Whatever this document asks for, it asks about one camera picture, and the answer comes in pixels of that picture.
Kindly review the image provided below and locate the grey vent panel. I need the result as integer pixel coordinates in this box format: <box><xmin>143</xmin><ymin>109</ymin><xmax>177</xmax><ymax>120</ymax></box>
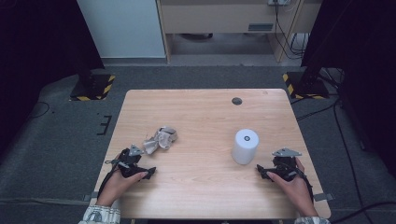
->
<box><xmin>247</xmin><ymin>22</ymin><xmax>275</xmax><ymax>33</ymax></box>

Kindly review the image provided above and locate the white cylinder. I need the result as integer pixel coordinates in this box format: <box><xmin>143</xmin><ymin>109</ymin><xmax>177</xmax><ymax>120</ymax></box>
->
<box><xmin>231</xmin><ymin>128</ymin><xmax>261</xmax><ymax>166</ymax></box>

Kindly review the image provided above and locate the person's left hand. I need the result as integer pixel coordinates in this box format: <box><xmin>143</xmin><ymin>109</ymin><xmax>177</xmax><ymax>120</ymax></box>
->
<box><xmin>95</xmin><ymin>169</ymin><xmax>149</xmax><ymax>208</ymax></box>

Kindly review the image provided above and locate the grey tape piece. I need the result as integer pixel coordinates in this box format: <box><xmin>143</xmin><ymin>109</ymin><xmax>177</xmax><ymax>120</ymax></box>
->
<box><xmin>312</xmin><ymin>192</ymin><xmax>334</xmax><ymax>203</ymax></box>
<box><xmin>82</xmin><ymin>191</ymin><xmax>101</xmax><ymax>203</ymax></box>

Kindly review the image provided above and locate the grey cloth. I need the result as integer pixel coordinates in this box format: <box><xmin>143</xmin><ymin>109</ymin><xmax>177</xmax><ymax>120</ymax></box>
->
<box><xmin>142</xmin><ymin>125</ymin><xmax>178</xmax><ymax>156</ymax></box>

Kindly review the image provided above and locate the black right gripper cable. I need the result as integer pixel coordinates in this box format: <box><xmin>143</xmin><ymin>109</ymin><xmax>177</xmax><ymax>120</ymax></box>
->
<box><xmin>297</xmin><ymin>167</ymin><xmax>315</xmax><ymax>203</ymax></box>

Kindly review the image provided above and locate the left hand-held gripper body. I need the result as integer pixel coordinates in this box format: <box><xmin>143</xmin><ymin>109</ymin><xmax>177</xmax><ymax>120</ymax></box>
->
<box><xmin>105</xmin><ymin>144</ymin><xmax>148</xmax><ymax>180</ymax></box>

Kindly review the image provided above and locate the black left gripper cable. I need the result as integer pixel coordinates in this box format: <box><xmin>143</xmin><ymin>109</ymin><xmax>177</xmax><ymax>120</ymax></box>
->
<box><xmin>96</xmin><ymin>163</ymin><xmax>121</xmax><ymax>201</ymax></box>

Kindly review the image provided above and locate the white cabinet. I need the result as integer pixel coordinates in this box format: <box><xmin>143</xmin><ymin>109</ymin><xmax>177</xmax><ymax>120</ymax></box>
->
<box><xmin>77</xmin><ymin>0</ymin><xmax>167</xmax><ymax>60</ymax></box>

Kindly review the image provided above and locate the black curtain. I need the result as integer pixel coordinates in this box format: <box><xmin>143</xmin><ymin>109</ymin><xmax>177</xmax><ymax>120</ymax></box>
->
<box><xmin>0</xmin><ymin>0</ymin><xmax>106</xmax><ymax>162</ymax></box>
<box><xmin>300</xmin><ymin>0</ymin><xmax>396</xmax><ymax>178</ymax></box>

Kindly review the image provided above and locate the light wooden desk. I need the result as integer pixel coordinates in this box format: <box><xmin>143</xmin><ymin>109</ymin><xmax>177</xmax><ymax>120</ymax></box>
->
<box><xmin>155</xmin><ymin>0</ymin><xmax>323</xmax><ymax>65</ymax></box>

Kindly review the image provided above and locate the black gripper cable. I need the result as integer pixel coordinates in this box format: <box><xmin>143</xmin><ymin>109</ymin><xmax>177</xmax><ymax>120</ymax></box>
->
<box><xmin>297</xmin><ymin>167</ymin><xmax>315</xmax><ymax>203</ymax></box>
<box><xmin>96</xmin><ymin>163</ymin><xmax>121</xmax><ymax>201</ymax></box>

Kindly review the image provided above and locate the black hanging cable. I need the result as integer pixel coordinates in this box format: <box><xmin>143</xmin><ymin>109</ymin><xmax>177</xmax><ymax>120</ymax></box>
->
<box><xmin>274</xmin><ymin>3</ymin><xmax>305</xmax><ymax>61</ymax></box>

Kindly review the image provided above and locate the thin black floor cable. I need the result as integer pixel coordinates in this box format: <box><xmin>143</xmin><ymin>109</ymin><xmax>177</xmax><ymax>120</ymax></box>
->
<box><xmin>27</xmin><ymin>101</ymin><xmax>51</xmax><ymax>121</ymax></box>

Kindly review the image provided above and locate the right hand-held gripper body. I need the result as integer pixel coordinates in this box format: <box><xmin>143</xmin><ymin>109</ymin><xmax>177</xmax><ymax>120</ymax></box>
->
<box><xmin>270</xmin><ymin>147</ymin><xmax>305</xmax><ymax>182</ymax></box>

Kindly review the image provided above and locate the person's right hand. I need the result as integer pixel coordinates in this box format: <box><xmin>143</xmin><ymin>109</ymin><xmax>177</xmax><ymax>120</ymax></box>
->
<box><xmin>266</xmin><ymin>157</ymin><xmax>318</xmax><ymax>217</ymax></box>

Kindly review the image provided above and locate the black stand base striped edge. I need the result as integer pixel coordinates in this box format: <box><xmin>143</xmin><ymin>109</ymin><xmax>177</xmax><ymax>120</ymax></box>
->
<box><xmin>68</xmin><ymin>72</ymin><xmax>117</xmax><ymax>102</ymax></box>
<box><xmin>282</xmin><ymin>70</ymin><xmax>331</xmax><ymax>101</ymax></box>

